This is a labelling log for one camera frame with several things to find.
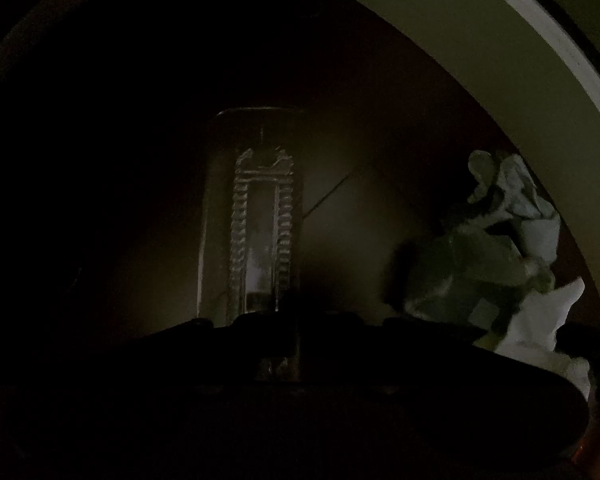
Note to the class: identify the clear plastic wrapper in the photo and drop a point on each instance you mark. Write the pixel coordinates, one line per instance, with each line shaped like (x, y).
(260, 210)

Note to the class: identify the crumpled blue-grey wrapper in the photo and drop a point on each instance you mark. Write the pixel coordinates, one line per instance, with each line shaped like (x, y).
(470, 270)

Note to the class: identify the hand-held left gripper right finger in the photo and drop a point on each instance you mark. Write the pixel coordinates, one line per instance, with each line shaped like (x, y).
(330, 340)

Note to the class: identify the white baseboard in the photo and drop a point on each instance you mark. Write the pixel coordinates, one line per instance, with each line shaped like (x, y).
(555, 25)

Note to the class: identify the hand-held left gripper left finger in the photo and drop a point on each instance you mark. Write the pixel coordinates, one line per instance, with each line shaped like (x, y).
(245, 335)

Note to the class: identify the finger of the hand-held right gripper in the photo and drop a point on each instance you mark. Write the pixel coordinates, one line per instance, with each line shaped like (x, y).
(595, 342)

